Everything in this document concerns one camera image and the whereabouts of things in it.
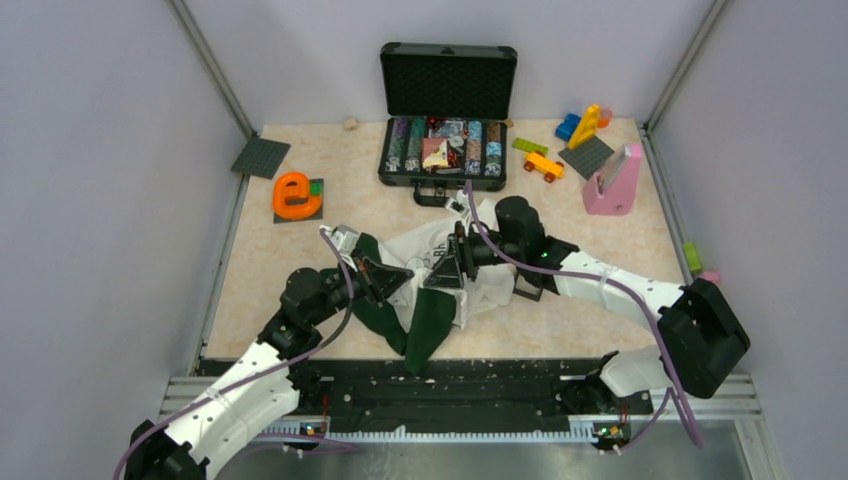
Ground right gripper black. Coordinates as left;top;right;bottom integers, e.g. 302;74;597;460
425;221;523;289

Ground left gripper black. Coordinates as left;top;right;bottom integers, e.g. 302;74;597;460
308;247;413;326

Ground white and green garment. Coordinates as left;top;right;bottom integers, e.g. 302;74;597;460
352;213;515;374

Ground black square frame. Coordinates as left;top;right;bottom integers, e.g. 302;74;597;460
512;273;545;302

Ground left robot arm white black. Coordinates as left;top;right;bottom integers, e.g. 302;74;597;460
113;254;414;479

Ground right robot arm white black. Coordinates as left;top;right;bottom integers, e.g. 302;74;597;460
423;196;751;412

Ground orange letter e toy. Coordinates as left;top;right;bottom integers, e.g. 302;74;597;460
272;172;324;221

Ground yellow orange toy car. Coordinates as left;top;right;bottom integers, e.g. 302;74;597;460
523;151;565;183

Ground green flat brick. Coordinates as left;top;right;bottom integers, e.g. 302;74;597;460
512;137;549;156

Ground black poker chip case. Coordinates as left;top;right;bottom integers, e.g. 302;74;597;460
377;42;518;208

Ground dark grey baseplate left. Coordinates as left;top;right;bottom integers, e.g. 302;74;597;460
230;136;291;180

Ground dark grey baseplate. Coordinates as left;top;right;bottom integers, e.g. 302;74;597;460
558;136;614;180
230;136;291;180

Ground dark grey baseplate right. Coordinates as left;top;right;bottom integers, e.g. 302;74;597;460
558;136;614;180

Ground pink metronome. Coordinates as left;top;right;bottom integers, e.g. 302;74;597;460
582;143;644;216

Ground blue toy brick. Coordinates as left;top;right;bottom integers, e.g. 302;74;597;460
554;113;582;142

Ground yellow triangular toy brick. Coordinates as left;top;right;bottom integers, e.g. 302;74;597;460
567;104;601;151

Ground orange toy cup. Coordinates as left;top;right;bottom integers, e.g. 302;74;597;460
597;108;614;129

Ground green and pink bricks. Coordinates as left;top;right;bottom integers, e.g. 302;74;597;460
682;242;721;284

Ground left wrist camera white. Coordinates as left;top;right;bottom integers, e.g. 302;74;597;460
320;225;361;266

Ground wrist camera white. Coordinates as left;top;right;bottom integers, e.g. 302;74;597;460
320;225;361;266
444;194;471;216

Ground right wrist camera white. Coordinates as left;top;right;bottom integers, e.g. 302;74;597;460
444;194;471;216

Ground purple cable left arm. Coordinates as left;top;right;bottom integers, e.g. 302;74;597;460
112;226;362;480

